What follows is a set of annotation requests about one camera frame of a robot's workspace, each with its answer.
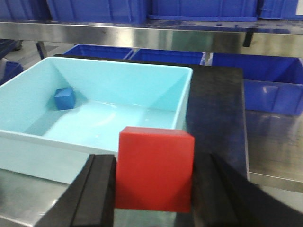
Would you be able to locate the blue floor crate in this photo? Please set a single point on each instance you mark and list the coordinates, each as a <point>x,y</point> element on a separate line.
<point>271,84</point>
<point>100,51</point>

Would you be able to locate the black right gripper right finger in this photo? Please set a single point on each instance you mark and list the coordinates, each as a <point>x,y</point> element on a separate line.
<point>221,197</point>

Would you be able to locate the blue crate with label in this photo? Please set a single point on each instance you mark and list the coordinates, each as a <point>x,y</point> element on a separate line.
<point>280,9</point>

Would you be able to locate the blue crate middle on shelf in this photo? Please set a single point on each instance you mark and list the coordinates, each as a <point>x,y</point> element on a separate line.
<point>204,10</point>

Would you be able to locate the black tape strip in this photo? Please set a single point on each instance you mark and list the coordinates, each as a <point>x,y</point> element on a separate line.
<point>248,39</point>

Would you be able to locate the blue floor crate right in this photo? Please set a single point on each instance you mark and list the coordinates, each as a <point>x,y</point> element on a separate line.
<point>271,84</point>

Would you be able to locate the stainless steel shelf rail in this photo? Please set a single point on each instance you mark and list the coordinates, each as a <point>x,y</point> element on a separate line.
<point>270,38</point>

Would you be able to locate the blue floor crate far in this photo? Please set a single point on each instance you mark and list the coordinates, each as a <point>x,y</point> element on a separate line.
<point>100,51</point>

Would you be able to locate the red cube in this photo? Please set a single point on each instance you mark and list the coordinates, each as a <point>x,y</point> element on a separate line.
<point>154,169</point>

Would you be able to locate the light blue plastic tub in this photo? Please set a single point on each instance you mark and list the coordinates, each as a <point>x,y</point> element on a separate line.
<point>39,140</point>

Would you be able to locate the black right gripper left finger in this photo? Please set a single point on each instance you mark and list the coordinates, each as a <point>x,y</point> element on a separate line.
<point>89,200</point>

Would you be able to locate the blue cube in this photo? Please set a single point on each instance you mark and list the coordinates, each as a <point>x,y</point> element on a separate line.
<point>64,98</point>

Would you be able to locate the blue crate left on shelf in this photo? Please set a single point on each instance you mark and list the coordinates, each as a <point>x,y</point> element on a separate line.
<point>100,11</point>

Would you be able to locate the blue crate on shelf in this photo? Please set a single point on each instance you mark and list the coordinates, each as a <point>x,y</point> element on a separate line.
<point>100,11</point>
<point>204,10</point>

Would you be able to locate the black table mat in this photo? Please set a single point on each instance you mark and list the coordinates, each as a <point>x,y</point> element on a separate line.
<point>216,114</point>

